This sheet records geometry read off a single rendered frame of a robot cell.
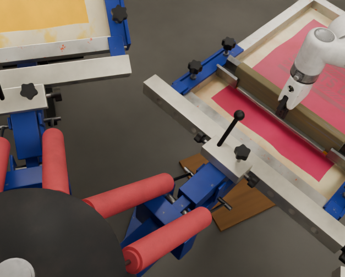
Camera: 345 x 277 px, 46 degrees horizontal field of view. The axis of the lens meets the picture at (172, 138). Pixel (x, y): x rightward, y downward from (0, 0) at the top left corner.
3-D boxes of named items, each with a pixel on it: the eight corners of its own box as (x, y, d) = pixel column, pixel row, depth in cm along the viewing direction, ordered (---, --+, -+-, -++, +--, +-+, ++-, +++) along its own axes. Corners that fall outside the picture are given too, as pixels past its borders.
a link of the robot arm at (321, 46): (364, 26, 101) (377, 53, 95) (345, 56, 109) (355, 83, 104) (306, 22, 99) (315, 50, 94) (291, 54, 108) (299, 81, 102)
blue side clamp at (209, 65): (229, 54, 143) (233, 39, 137) (240, 62, 141) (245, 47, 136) (169, 97, 129) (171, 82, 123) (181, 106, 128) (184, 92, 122)
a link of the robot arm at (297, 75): (309, 83, 102) (305, 90, 105) (327, 66, 107) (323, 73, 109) (285, 66, 105) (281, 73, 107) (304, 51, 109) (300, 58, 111)
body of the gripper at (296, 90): (306, 88, 104) (291, 114, 113) (327, 69, 109) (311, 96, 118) (283, 71, 107) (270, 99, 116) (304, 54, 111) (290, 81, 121)
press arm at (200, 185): (219, 158, 112) (223, 148, 108) (236, 172, 110) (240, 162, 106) (176, 197, 104) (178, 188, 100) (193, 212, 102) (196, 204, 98)
